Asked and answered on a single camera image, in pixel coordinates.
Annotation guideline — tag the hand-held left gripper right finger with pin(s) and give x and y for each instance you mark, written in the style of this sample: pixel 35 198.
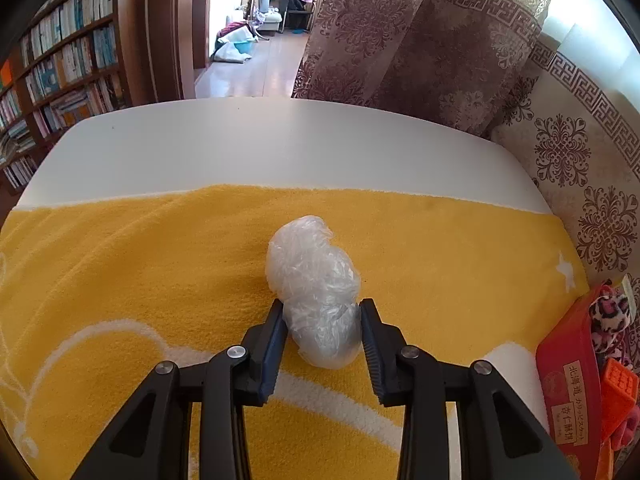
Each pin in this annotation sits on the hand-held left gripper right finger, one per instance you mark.
pixel 372 355

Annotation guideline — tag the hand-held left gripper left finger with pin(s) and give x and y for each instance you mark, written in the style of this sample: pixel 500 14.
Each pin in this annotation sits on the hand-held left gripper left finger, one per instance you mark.
pixel 272 350

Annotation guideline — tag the clear plastic bag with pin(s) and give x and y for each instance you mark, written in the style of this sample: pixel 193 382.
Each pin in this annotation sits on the clear plastic bag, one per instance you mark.
pixel 310 280

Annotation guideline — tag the red tin box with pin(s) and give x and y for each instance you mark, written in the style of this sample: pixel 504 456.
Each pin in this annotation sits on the red tin box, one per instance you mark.
pixel 570 360

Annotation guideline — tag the leopard print knotted plush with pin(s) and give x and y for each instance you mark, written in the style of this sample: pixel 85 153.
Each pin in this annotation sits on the leopard print knotted plush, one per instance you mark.
pixel 607 315

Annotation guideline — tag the orange rubber cube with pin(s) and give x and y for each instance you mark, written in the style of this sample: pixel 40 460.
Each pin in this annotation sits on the orange rubber cube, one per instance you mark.
pixel 620 390

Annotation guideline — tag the yellow and white blanket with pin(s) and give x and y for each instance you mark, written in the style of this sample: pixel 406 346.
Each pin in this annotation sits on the yellow and white blanket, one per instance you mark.
pixel 150 270

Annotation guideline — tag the white bag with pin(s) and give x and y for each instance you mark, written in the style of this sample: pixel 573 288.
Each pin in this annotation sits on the white bag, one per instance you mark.
pixel 227 50

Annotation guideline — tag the blue basin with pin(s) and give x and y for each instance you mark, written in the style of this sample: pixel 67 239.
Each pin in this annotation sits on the blue basin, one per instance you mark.
pixel 244 47

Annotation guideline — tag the cream and purple patterned curtain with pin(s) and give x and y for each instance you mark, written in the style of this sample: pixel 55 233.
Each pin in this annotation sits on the cream and purple patterned curtain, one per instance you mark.
pixel 400 35

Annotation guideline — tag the wooden bookshelf with books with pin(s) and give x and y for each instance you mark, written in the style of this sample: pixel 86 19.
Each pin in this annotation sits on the wooden bookshelf with books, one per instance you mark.
pixel 65 60

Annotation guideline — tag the wooden door frame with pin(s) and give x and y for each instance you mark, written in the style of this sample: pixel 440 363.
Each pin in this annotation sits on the wooden door frame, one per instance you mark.
pixel 165 30

